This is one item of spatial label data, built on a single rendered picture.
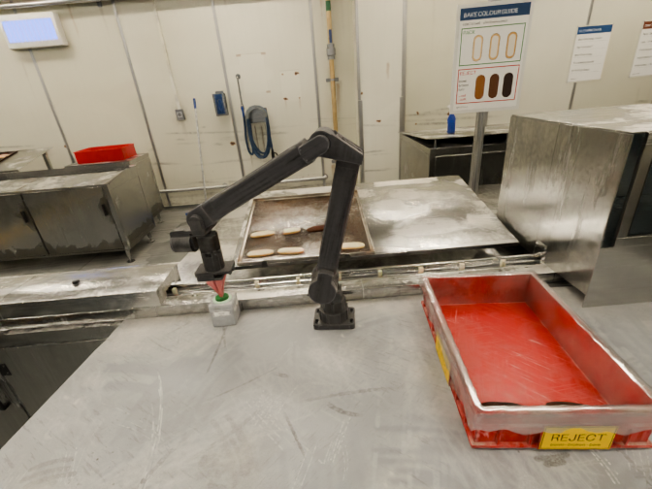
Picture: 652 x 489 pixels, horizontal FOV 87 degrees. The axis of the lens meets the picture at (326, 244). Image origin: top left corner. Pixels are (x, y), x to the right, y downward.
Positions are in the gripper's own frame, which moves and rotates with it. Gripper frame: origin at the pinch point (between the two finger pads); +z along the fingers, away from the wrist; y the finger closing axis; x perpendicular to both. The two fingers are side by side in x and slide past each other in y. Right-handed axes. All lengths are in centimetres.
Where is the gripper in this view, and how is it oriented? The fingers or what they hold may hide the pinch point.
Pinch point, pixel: (221, 293)
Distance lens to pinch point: 107.5
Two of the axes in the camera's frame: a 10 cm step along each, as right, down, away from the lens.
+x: -0.4, -4.2, 9.1
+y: 10.0, -0.9, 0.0
